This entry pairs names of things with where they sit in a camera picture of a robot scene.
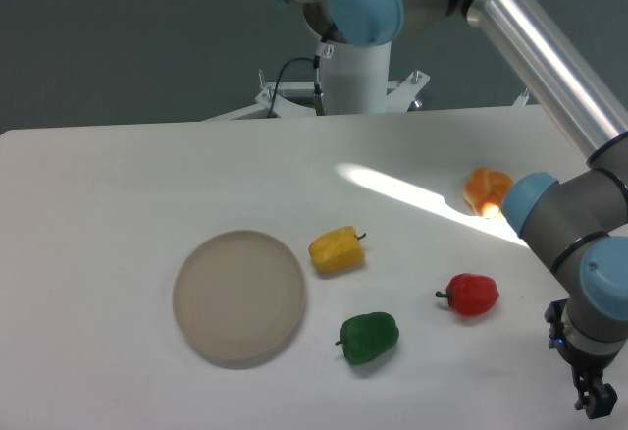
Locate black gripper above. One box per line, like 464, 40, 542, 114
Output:
544, 300, 627, 419

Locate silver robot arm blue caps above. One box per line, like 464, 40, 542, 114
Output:
275, 0, 627, 419

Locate red bell pepper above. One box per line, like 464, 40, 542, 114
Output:
435, 273, 499, 317

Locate orange bell pepper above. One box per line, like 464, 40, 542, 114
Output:
463, 167, 514, 219

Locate green bell pepper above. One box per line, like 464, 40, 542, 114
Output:
335, 311, 400, 366

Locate yellow bell pepper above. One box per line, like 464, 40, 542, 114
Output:
308, 226, 365, 273

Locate beige round plate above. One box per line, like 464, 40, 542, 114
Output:
172, 230, 306, 367

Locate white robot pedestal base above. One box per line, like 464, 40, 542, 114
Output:
203, 39, 531, 122

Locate black cable with connector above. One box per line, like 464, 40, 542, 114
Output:
267, 25, 340, 118

